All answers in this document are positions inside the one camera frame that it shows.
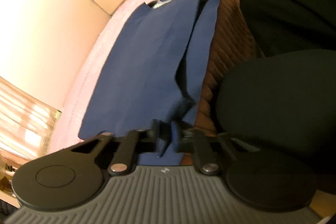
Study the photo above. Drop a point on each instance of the pink bed blanket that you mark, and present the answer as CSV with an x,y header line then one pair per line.
x,y
67,128

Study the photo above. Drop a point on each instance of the navy blue garment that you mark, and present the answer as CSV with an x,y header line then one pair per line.
x,y
154,70

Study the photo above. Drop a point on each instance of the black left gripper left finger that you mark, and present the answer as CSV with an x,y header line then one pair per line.
x,y
75,175

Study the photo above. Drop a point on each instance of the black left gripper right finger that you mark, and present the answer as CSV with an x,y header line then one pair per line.
x,y
259,173

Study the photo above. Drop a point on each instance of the light window curtain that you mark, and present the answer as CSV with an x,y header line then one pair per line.
x,y
27,124

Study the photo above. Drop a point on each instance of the person's black trousers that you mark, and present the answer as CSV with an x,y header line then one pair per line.
x,y
287,96

